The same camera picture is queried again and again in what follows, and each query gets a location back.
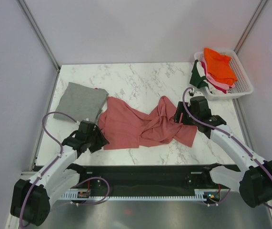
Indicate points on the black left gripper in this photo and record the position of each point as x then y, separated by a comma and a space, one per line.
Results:
101, 140

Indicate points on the magenta red t shirt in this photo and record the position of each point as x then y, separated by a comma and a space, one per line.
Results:
212, 89

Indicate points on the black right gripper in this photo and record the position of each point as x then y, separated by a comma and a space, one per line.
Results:
181, 109

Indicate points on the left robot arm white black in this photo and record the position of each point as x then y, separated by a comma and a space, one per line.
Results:
33, 198

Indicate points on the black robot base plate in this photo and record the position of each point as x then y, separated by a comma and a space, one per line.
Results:
176, 180

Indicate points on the white plastic laundry basket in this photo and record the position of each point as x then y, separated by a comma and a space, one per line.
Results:
242, 87

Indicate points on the orange t shirt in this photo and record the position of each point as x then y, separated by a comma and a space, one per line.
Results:
218, 66

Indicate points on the aluminium frame post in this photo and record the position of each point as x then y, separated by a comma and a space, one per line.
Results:
30, 18
251, 23

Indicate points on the right aluminium frame post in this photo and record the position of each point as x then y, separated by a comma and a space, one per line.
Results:
251, 23

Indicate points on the folded grey t shirt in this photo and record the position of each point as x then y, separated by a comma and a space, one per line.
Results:
81, 103

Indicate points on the salmon pink t shirt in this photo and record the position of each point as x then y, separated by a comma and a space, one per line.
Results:
125, 127

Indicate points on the white slotted cable duct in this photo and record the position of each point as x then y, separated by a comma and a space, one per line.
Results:
199, 195

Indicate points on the dark green white garment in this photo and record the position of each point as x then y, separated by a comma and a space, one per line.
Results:
198, 75

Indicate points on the light pink t shirt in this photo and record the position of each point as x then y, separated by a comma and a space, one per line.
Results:
220, 86

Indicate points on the left aluminium frame post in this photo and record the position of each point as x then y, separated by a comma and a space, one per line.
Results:
30, 18

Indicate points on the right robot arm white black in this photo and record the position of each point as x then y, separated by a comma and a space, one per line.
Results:
253, 180

